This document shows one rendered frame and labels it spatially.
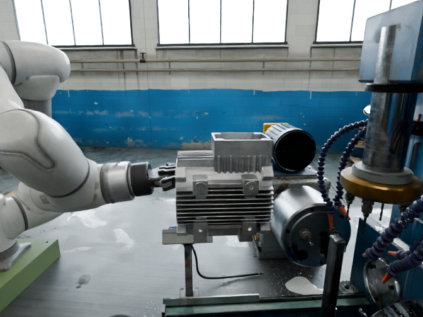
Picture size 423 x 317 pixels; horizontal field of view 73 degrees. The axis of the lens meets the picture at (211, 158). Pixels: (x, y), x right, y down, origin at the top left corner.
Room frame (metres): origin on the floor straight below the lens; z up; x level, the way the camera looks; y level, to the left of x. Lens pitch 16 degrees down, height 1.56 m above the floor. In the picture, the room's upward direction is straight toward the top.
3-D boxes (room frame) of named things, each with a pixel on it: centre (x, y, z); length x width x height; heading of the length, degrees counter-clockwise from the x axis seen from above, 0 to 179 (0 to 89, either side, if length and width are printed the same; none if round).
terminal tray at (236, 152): (0.62, -0.06, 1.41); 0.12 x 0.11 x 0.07; 94
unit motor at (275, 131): (1.30, -0.30, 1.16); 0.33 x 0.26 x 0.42; 4
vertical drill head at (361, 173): (0.67, -0.42, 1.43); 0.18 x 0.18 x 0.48
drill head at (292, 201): (1.02, -0.35, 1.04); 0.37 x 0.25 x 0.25; 4
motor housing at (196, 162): (0.61, -0.02, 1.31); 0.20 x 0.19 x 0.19; 94
